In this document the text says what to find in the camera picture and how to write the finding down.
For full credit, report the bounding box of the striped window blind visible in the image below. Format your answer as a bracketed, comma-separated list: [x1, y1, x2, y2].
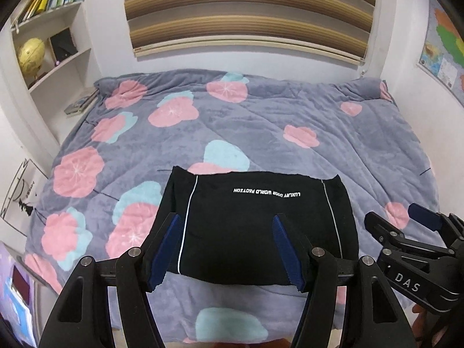
[121, 0, 378, 66]

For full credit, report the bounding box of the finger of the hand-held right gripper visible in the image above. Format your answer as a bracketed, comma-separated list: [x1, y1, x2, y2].
[364, 211, 407, 251]
[408, 202, 464, 242]

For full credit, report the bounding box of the white bookshelf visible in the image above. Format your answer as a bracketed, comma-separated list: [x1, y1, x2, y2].
[7, 0, 103, 117]

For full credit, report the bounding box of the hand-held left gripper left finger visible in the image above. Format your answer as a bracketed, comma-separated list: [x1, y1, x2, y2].
[47, 212, 184, 348]

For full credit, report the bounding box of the floral fleece blanket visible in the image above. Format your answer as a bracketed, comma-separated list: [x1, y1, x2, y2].
[23, 70, 436, 345]

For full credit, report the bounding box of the black box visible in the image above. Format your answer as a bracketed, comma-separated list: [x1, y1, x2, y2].
[48, 27, 78, 61]

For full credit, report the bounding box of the black hooded jacket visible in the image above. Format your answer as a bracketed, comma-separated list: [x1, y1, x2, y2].
[157, 166, 359, 288]

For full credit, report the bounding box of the black line wall sticker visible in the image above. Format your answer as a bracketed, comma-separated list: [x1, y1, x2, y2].
[2, 159, 48, 219]

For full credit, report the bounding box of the wall map poster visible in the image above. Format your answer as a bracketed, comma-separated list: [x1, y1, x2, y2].
[417, 0, 464, 103]

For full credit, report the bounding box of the small stack of books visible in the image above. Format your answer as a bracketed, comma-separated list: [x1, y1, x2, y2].
[64, 89, 99, 117]

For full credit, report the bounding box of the yellow globe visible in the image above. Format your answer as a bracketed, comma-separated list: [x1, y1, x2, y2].
[17, 38, 46, 80]

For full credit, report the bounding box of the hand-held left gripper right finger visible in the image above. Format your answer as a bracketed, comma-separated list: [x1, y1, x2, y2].
[272, 214, 417, 348]

